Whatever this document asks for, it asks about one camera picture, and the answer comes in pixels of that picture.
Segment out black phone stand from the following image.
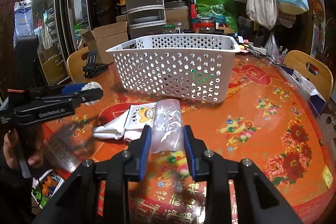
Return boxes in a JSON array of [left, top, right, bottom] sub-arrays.
[[83, 51, 108, 79]]

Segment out white cartoon snack packet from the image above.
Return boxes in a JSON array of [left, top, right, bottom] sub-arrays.
[[125, 102, 157, 130]]

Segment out wooden chair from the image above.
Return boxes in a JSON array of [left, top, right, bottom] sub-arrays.
[[66, 47, 89, 82], [283, 50, 334, 101]]

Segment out person's left hand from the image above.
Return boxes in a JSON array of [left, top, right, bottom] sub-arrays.
[[2, 124, 44, 170]]

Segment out glass jar red lid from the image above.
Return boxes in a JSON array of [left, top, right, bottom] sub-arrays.
[[196, 16, 216, 34]]

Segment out right wooden chair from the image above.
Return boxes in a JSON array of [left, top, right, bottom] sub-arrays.
[[283, 50, 334, 101]]

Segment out white ribbed round object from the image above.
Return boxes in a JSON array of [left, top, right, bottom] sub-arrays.
[[80, 81, 104, 106]]

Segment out white perforated plastic basket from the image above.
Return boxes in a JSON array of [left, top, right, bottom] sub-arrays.
[[106, 34, 240, 103]]

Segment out green shopping bag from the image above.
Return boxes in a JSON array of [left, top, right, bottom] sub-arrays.
[[195, 0, 238, 31]]

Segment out white cloth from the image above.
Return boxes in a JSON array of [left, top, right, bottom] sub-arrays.
[[92, 110, 146, 142]]

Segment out left wooden chair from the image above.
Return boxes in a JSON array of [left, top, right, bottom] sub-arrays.
[[66, 47, 89, 82]]

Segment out clear pink plastic packet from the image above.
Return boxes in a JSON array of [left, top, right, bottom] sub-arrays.
[[150, 99, 184, 153]]

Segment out brown cardboard box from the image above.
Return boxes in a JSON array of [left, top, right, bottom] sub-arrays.
[[81, 22, 129, 64]]

